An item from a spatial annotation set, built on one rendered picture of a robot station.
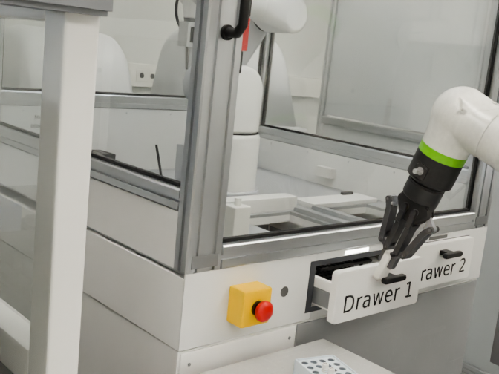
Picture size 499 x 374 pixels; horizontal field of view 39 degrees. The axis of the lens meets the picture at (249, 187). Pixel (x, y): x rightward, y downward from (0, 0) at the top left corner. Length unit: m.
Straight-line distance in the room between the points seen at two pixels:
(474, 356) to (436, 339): 1.54
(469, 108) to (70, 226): 0.77
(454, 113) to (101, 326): 0.82
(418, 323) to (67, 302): 1.18
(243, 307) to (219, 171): 0.26
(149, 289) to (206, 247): 0.16
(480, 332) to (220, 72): 2.46
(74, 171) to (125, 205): 0.59
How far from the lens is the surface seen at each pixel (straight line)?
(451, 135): 1.34
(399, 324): 1.81
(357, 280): 1.49
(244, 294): 1.31
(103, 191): 1.48
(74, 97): 0.81
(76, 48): 0.81
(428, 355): 1.97
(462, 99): 1.34
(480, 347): 3.48
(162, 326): 1.34
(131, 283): 1.42
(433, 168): 1.37
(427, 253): 1.78
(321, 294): 1.50
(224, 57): 1.23
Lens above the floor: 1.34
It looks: 11 degrees down
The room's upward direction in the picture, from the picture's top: 6 degrees clockwise
